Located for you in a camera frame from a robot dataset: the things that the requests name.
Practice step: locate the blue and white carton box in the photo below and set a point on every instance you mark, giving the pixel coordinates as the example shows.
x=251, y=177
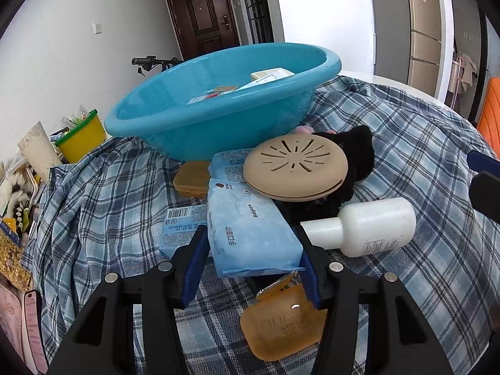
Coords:
x=254, y=85

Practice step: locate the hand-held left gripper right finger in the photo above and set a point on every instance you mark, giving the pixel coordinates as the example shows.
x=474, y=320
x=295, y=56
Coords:
x=312, y=277

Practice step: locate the small pink fluffy item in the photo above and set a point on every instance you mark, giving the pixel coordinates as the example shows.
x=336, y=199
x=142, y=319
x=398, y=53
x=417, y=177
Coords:
x=304, y=129

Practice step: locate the small orange plastic box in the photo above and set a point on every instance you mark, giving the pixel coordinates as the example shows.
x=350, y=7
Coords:
x=189, y=177

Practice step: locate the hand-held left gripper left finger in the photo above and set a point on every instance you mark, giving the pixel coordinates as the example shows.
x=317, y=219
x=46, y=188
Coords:
x=195, y=265

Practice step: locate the blue plaid cloth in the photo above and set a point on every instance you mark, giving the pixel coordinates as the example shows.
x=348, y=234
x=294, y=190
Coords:
x=117, y=203

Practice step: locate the pink phone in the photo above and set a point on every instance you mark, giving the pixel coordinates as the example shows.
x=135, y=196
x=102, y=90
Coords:
x=35, y=332

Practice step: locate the yellow plastic bucket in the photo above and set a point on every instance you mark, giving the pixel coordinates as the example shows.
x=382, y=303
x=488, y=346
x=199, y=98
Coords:
x=84, y=142

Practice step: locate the black fluffy item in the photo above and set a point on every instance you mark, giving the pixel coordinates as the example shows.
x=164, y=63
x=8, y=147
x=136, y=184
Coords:
x=357, y=152

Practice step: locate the clothes drying rack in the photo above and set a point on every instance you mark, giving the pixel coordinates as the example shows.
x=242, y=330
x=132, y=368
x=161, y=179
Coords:
x=466, y=66

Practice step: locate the white plastic bottle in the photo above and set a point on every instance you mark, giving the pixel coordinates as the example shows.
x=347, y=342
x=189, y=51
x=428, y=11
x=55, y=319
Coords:
x=375, y=226

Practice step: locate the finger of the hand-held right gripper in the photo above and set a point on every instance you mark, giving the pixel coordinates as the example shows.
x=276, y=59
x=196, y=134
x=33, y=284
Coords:
x=484, y=162
x=486, y=193

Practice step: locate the large orange soap box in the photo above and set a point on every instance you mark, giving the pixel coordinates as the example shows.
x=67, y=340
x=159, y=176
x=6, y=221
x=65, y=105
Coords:
x=277, y=332

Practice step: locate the orange chair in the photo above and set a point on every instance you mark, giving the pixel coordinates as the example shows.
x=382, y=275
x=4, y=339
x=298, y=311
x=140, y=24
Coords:
x=491, y=117

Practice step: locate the blue plastic basin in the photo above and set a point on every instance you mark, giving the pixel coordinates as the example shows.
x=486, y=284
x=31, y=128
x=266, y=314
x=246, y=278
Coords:
x=195, y=132

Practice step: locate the pink zip case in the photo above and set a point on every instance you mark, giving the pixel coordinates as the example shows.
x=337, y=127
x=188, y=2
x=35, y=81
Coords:
x=9, y=312

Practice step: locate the beige cube box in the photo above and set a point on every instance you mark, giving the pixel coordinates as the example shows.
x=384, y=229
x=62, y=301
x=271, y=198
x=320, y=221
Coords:
x=261, y=75

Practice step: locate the white and black plush toy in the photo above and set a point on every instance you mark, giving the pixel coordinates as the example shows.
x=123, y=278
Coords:
x=11, y=191

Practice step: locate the dark brown door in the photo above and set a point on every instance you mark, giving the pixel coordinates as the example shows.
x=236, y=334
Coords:
x=203, y=15

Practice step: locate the beige tall refrigerator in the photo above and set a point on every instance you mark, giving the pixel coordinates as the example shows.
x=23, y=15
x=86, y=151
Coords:
x=422, y=27

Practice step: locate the white flat box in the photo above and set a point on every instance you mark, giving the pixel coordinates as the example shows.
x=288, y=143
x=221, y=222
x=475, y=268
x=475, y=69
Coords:
x=283, y=72

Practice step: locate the blue wet wipes packet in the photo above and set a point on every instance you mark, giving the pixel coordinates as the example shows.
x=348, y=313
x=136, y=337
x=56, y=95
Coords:
x=250, y=238
x=228, y=164
x=179, y=234

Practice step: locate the white wall switch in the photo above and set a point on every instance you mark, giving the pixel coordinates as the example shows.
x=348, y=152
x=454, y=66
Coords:
x=97, y=27

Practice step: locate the small brown and blue box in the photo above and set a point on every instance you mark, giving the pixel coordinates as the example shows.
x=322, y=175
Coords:
x=225, y=89

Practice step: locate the black framed glass door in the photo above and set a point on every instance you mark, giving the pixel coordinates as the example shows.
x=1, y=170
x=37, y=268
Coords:
x=256, y=7

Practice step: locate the sachets in yellow bucket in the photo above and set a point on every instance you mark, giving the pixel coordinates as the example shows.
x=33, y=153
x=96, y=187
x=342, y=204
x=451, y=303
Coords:
x=74, y=119

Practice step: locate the beige round vented case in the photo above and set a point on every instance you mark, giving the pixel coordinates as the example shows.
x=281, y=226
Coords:
x=293, y=172

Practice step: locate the clear jar of cereal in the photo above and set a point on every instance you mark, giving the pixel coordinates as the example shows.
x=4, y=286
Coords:
x=11, y=258

